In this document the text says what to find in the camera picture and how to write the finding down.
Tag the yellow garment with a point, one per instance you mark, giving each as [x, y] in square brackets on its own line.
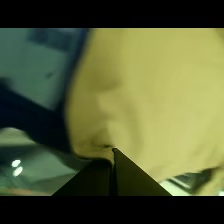
[153, 93]

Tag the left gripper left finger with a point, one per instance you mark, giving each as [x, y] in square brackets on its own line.
[93, 180]

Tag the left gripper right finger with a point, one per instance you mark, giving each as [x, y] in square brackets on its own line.
[133, 180]

